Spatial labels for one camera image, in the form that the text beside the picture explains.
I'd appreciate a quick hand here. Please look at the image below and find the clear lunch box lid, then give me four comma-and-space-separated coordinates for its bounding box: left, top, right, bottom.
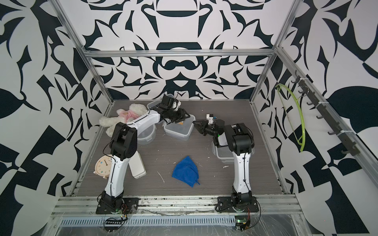
211, 142, 234, 164

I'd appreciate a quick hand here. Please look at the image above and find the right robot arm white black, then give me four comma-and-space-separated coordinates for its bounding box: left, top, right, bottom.
193, 118, 255, 204

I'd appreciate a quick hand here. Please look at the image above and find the white rectangular box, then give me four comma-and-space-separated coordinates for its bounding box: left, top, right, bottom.
129, 151, 147, 179

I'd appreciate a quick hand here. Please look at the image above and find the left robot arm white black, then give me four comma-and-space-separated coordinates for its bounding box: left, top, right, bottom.
100, 95, 190, 208

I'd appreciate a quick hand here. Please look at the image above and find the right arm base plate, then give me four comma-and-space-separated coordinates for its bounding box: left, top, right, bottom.
215, 196, 260, 213

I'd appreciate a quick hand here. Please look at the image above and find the blue cleaning cloth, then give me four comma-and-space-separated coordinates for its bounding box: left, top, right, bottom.
172, 156, 200, 187

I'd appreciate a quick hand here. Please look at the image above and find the green clothes hanger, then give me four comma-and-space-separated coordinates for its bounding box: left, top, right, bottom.
275, 83, 306, 152

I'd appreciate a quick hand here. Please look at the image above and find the round clear container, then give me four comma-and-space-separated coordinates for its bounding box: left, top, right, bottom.
137, 124, 156, 145

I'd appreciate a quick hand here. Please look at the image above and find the pink round alarm clock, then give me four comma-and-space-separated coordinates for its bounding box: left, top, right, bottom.
93, 155, 113, 179

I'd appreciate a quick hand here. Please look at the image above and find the white teddy bear pink shirt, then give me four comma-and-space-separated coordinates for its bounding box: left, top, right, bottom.
99, 103, 148, 138

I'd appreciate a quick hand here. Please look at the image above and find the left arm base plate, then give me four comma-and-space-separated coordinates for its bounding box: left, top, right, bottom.
95, 197, 140, 215

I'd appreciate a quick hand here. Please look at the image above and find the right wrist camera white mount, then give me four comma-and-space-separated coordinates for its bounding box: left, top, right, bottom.
206, 114, 216, 125

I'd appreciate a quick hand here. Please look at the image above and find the aluminium frame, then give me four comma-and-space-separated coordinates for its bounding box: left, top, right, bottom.
48, 0, 378, 236

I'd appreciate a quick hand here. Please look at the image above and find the clear rectangular lunch box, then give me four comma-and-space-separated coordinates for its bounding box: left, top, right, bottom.
147, 99, 166, 113
164, 115, 196, 141

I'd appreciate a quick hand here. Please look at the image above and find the black wall hook rack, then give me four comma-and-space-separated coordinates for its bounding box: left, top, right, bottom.
292, 71, 360, 156

